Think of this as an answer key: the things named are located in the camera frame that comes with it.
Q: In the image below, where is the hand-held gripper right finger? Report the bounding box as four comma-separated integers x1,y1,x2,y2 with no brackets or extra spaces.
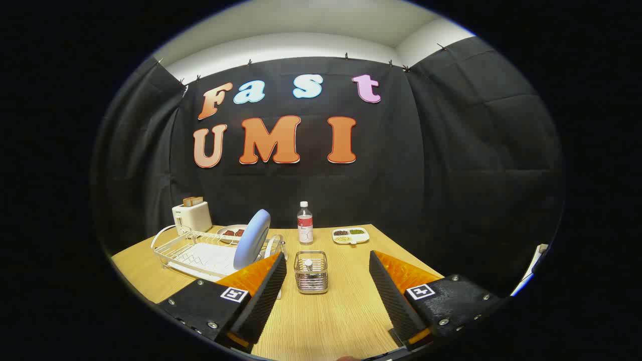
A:
369,250,507,351

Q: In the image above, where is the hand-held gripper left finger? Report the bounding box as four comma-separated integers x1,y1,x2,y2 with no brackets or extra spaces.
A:
157,252,287,351

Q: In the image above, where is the metal wire basket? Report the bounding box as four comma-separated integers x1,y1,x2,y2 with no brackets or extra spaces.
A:
293,250,329,294

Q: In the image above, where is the blue plate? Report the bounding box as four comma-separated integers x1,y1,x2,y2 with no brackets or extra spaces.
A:
233,209,271,270

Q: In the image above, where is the white wire dish rack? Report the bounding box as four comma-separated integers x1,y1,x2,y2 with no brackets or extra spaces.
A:
151,225,287,290

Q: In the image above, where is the white divided dish with beans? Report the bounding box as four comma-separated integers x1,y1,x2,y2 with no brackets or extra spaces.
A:
332,227,370,245

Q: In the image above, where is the beige round plate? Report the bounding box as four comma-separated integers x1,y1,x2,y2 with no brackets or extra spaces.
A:
217,224,249,245

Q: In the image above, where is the clear bottle with red label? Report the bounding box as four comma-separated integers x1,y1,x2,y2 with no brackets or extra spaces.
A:
297,201,314,245

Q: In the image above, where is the white toaster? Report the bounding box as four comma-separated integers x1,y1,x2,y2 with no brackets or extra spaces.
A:
172,201,213,235

